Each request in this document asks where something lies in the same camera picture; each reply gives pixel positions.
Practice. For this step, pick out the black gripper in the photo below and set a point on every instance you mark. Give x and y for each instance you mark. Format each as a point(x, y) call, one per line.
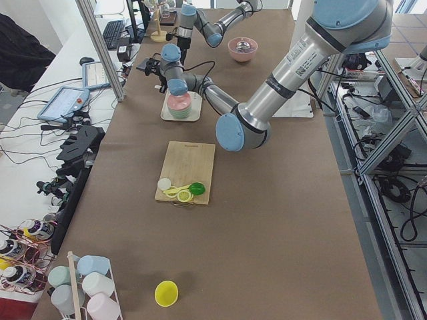
point(184, 43)
point(163, 79)

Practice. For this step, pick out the small pink bowl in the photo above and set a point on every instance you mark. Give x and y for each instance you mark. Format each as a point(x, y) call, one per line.
point(179, 102)

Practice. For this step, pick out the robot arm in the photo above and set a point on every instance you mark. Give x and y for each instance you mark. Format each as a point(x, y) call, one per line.
point(333, 27)
point(191, 17)

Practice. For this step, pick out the middle green bowl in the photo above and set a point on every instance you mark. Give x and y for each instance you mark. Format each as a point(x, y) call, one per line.
point(180, 114)

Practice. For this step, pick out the green bowl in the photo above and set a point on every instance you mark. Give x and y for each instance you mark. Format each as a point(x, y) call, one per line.
point(179, 110)
point(180, 114)
point(180, 117)

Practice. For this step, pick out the top green bowl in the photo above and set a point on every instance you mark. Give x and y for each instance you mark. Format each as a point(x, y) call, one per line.
point(179, 110)

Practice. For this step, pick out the bottom green bowl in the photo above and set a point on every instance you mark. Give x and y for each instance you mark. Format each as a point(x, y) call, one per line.
point(180, 117)

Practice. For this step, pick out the large pink bowl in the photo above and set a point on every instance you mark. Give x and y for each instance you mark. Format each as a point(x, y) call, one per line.
point(232, 48)

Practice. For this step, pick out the yellow plastic spoon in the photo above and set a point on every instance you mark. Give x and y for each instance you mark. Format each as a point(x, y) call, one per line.
point(176, 190)

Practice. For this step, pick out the wooden mug tree stand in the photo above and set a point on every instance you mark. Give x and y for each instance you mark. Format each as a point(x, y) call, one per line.
point(158, 35)

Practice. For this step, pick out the grey folded cloth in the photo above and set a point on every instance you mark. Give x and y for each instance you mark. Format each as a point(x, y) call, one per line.
point(142, 66)

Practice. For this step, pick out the cream serving tray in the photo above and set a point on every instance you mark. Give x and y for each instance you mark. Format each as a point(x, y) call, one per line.
point(196, 101)

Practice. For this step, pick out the black power adapter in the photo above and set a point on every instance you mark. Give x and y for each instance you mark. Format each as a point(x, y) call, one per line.
point(123, 51)

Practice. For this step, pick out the black keyboard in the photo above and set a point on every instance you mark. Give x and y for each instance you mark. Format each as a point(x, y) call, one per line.
point(112, 33)

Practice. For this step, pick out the bamboo cutting board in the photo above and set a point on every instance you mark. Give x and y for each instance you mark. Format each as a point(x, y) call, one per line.
point(186, 163)

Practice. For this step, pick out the black computer mouse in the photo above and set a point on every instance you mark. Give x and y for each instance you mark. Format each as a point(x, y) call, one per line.
point(85, 60)

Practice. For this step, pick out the blue teach pendant tablet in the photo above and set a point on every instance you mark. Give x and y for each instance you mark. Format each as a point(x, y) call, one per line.
point(64, 103)

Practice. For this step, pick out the green lime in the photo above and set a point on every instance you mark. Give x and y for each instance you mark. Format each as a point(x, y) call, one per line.
point(197, 188)

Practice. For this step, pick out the black tool holder stand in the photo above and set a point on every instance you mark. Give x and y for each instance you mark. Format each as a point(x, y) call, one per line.
point(78, 152)

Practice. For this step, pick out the lemon slice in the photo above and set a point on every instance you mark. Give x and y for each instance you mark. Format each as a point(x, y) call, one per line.
point(173, 197)

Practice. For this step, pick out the lemon half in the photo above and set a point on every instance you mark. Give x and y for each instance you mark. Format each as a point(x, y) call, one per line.
point(184, 196)

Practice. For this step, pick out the blue plastic cup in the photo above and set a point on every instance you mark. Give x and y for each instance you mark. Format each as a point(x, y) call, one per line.
point(92, 263)

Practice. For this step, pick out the white plastic cup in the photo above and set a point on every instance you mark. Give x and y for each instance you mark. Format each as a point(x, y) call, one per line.
point(95, 283)

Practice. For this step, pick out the green plastic cup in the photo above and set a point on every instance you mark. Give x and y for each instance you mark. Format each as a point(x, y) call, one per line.
point(59, 275)

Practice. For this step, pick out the pink plastic cup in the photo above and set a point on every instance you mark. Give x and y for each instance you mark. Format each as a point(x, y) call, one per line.
point(102, 307)

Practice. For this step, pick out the grey plastic cup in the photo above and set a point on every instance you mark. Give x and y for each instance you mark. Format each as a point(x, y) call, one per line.
point(62, 299)

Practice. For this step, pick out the aluminium frame post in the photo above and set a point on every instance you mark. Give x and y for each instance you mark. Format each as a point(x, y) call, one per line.
point(86, 12)

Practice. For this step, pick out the wooden cup rack post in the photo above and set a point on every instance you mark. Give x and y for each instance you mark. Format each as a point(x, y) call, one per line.
point(74, 287)

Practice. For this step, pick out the copper wire bottle basket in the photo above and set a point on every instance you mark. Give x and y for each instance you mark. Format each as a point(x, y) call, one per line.
point(26, 256)

